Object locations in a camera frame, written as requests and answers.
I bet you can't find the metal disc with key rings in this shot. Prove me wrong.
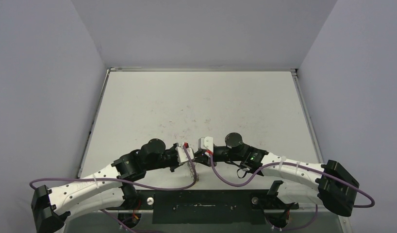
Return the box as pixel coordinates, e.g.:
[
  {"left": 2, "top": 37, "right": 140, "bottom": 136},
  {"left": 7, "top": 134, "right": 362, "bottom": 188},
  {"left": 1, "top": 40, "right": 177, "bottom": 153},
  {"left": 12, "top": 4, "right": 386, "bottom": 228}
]
[{"left": 187, "top": 162, "right": 199, "bottom": 183}]

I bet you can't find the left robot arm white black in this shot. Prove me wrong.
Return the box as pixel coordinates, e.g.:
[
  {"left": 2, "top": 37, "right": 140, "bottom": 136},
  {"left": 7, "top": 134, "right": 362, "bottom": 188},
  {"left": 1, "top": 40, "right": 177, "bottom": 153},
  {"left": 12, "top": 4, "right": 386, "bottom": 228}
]
[{"left": 31, "top": 139, "right": 193, "bottom": 233}]

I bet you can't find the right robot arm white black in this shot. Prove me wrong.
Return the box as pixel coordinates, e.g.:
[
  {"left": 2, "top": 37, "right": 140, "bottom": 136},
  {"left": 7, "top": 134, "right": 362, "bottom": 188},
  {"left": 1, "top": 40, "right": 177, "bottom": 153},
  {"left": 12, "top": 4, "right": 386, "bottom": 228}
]
[{"left": 194, "top": 133, "right": 359, "bottom": 217}]

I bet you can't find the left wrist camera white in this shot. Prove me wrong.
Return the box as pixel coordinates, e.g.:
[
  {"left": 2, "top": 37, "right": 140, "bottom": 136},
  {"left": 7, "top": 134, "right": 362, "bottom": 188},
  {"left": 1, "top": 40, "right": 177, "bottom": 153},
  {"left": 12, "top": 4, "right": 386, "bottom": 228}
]
[{"left": 175, "top": 142, "right": 194, "bottom": 165}]

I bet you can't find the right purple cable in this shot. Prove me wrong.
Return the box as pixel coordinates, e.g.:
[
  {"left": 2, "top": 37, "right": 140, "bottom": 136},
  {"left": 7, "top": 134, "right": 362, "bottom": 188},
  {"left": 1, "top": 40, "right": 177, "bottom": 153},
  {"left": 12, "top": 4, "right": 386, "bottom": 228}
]
[{"left": 210, "top": 154, "right": 376, "bottom": 232}]

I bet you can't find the purple cable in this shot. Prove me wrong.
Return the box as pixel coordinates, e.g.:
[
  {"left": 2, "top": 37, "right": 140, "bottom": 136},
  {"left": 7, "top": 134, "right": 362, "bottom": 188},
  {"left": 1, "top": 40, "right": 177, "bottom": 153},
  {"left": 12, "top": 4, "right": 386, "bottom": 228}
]
[
  {"left": 29, "top": 146, "right": 198, "bottom": 233},
  {"left": 210, "top": 154, "right": 376, "bottom": 232}
]

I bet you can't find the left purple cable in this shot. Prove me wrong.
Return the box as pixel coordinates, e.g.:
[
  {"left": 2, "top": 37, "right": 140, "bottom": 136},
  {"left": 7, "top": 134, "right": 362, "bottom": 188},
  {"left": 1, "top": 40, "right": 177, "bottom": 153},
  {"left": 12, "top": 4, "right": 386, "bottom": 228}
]
[{"left": 29, "top": 146, "right": 198, "bottom": 233}]

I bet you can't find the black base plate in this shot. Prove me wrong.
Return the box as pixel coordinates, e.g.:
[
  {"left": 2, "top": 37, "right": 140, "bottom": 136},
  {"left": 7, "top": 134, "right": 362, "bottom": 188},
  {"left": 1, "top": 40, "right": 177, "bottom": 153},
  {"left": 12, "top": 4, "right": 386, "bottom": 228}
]
[{"left": 117, "top": 189, "right": 299, "bottom": 225}]

